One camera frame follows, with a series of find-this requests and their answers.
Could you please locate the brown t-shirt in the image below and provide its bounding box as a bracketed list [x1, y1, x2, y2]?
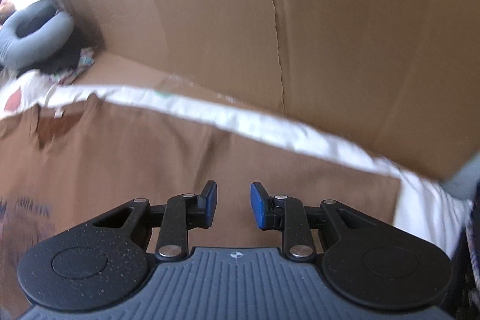
[0, 93, 402, 320]

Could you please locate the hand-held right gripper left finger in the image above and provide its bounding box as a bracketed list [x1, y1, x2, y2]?
[92, 181, 219, 262]

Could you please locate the bear print blanket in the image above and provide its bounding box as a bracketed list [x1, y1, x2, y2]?
[0, 70, 473, 268]

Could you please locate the pastel patterned cloth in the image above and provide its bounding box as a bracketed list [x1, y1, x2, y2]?
[56, 46, 98, 84]

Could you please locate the flattened cardboard box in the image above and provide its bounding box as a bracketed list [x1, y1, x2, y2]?
[56, 0, 480, 182]

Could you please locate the black cloth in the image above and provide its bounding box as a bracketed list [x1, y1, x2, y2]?
[37, 39, 98, 77]

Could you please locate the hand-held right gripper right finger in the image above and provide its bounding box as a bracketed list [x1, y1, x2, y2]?
[250, 182, 376, 262]

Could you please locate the grey neck pillow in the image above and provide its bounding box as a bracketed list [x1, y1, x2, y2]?
[0, 0, 74, 71]

